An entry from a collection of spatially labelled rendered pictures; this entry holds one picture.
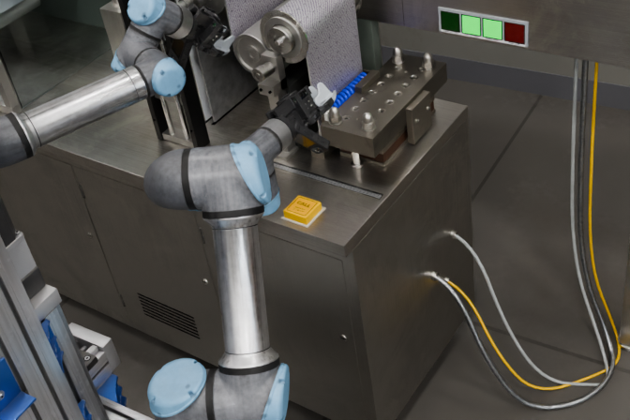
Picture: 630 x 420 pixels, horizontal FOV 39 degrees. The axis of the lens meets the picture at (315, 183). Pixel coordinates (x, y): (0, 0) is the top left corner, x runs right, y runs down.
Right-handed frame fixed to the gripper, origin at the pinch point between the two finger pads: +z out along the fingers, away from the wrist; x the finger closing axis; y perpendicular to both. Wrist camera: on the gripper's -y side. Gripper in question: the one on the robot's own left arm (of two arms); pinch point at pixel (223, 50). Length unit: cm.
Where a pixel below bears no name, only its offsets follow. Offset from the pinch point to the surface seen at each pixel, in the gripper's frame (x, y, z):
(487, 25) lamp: -32, 49, 34
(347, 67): -12.1, 14.7, 31.8
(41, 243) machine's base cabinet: 39, -113, 52
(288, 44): -8.6, 12.1, 6.8
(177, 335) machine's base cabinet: -19, -93, 62
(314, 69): -13.8, 10.9, 16.2
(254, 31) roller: 4.4, 6.4, 11.3
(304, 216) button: -43.1, -13.6, 10.0
